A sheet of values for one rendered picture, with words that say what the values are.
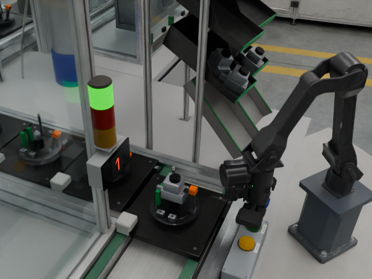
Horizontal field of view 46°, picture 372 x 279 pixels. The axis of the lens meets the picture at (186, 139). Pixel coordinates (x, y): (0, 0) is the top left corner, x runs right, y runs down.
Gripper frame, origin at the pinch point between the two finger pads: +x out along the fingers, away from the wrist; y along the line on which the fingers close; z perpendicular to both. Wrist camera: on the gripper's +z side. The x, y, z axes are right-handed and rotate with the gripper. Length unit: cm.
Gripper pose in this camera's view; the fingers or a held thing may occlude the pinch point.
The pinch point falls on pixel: (254, 213)
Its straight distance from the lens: 120.0
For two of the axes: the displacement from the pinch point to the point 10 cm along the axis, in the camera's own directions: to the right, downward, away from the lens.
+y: -3.8, 5.4, -7.5
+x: -0.3, 8.0, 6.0
